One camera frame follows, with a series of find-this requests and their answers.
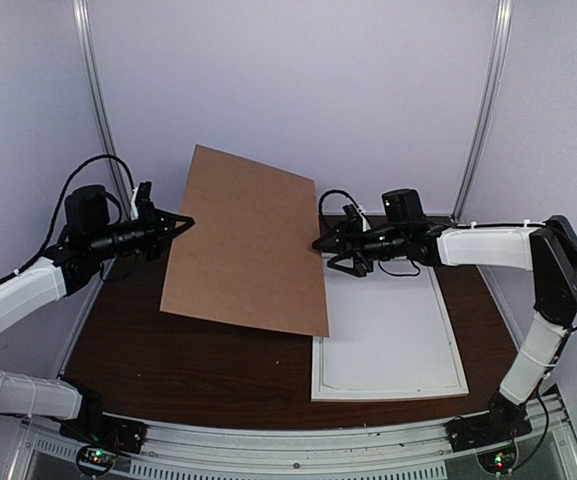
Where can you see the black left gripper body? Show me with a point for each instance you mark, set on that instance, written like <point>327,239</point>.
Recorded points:
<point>134,239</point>

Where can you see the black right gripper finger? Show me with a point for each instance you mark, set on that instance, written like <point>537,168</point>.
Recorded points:
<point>334,241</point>
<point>352,265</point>

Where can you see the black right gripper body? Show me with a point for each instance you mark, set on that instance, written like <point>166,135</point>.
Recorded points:
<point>384,247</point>

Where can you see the landscape photo print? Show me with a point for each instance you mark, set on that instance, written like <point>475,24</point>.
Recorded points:
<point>388,340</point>

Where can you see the white picture frame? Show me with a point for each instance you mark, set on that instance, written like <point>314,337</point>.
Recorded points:
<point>460,370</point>

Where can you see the brown cardboard backing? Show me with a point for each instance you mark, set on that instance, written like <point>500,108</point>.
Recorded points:
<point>248,259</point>

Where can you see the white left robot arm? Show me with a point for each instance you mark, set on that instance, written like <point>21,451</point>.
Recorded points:
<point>60,271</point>

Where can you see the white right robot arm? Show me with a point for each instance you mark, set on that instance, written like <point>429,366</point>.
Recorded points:
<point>547,250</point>

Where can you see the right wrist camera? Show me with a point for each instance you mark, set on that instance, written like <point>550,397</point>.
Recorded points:
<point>402,205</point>

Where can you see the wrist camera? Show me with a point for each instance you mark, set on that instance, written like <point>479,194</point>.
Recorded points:
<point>87,211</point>
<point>402,205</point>

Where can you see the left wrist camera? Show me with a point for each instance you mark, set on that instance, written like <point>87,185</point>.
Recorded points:
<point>87,211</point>

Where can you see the aluminium front rail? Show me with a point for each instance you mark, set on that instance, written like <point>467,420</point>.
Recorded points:
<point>421,450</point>

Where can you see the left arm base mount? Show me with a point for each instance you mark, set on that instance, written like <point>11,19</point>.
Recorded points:
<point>104,432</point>

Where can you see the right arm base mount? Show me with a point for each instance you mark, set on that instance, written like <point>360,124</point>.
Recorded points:
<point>494,432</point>

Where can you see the left aluminium corner post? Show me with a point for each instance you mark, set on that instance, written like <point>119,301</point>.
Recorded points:
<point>84,32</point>

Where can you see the aluminium corner post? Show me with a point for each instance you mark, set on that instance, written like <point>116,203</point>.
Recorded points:
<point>495,68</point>
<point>84,32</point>

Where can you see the right aluminium corner post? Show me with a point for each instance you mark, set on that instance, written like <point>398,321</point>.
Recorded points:
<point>495,68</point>

